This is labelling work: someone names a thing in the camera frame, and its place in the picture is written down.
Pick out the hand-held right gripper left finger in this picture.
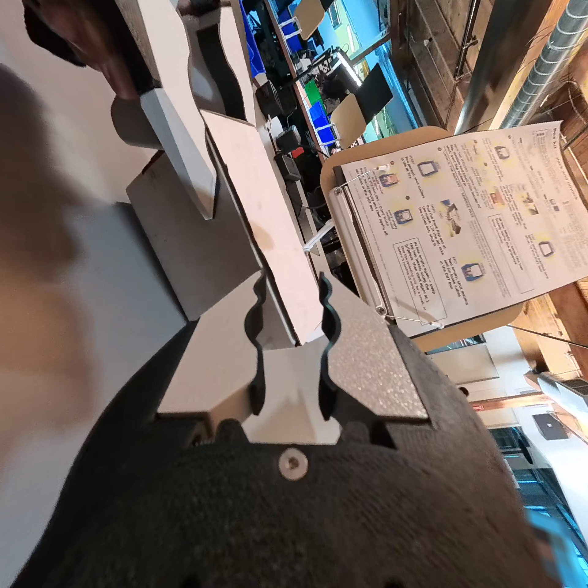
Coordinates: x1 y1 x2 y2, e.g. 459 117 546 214
156 271 268 425

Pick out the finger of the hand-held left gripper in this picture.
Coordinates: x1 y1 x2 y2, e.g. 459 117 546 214
110 0 219 221
184 0 257 126

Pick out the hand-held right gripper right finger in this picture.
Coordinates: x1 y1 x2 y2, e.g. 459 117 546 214
318 272 430 422

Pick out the white cardboard box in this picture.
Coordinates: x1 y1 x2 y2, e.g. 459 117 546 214
126 109 324 352

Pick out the grey desk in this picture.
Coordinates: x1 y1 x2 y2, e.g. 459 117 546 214
0 0 343 588

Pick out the person's left hand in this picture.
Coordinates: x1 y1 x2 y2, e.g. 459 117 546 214
23 0 154 101

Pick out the hanging brown black panel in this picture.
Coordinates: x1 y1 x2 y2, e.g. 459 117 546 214
330 62 394 149
294 0 336 41

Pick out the small blue plastic bin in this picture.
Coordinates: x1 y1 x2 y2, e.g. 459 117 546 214
309 102 337 144

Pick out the black electronic device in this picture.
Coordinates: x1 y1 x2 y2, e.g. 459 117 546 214
275 154 303 183

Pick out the wooden board with instruction sheet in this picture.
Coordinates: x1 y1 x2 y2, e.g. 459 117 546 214
320 120 588 352

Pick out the silver ventilation duct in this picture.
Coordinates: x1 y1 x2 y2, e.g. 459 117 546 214
455 0 588 136

